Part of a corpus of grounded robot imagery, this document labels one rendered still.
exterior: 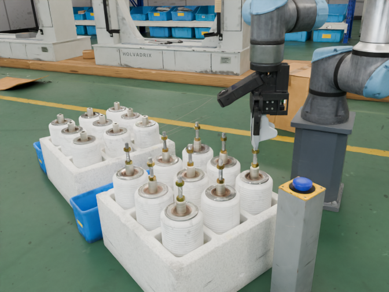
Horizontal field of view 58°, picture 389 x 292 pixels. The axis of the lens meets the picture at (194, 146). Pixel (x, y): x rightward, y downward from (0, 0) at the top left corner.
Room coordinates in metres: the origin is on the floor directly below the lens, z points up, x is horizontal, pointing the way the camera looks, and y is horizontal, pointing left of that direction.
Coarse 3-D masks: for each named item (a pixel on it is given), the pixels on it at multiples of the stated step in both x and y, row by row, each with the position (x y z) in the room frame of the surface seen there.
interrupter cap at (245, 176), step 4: (244, 172) 0.82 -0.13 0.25; (248, 172) 0.82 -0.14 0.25; (260, 172) 0.82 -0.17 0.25; (264, 172) 0.82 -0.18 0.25; (240, 176) 0.80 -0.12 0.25; (244, 176) 0.80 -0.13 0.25; (248, 176) 0.81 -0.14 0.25; (260, 176) 0.80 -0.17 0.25; (264, 176) 0.80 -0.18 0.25; (268, 176) 0.80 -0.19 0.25; (244, 180) 0.78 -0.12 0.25; (248, 180) 0.78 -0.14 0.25; (252, 180) 0.78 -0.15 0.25; (256, 180) 0.78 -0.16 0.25; (260, 180) 0.78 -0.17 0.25; (264, 180) 0.78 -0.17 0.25; (268, 180) 0.78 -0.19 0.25; (256, 184) 0.76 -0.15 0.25
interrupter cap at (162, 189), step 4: (144, 184) 0.77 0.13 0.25; (160, 184) 0.77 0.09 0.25; (164, 184) 0.77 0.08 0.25; (140, 188) 0.76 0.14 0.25; (144, 188) 0.76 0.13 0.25; (148, 188) 0.76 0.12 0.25; (160, 188) 0.76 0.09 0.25; (164, 188) 0.75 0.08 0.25; (140, 192) 0.74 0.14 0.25; (144, 192) 0.74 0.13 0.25; (148, 192) 0.74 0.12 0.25; (156, 192) 0.74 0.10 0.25; (160, 192) 0.73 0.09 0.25; (164, 192) 0.73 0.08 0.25; (144, 196) 0.72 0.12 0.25; (148, 196) 0.72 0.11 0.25; (152, 196) 0.72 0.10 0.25; (156, 196) 0.72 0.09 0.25; (160, 196) 0.72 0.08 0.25
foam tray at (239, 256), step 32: (128, 224) 0.71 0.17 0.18; (256, 224) 0.70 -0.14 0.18; (128, 256) 0.72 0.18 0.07; (160, 256) 0.59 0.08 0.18; (192, 256) 0.59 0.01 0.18; (224, 256) 0.63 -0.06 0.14; (256, 256) 0.70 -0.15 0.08; (160, 288) 0.60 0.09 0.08; (192, 288) 0.57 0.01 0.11; (224, 288) 0.63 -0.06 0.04
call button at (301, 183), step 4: (296, 180) 0.64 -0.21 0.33; (300, 180) 0.64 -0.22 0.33; (304, 180) 0.64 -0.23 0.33; (308, 180) 0.64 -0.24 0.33; (296, 184) 0.63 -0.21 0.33; (300, 184) 0.62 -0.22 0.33; (304, 184) 0.62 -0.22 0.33; (308, 184) 0.62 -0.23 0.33; (312, 184) 0.63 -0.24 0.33; (296, 188) 0.63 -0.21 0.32; (300, 188) 0.62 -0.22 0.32; (304, 188) 0.62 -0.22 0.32; (308, 188) 0.62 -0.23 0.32
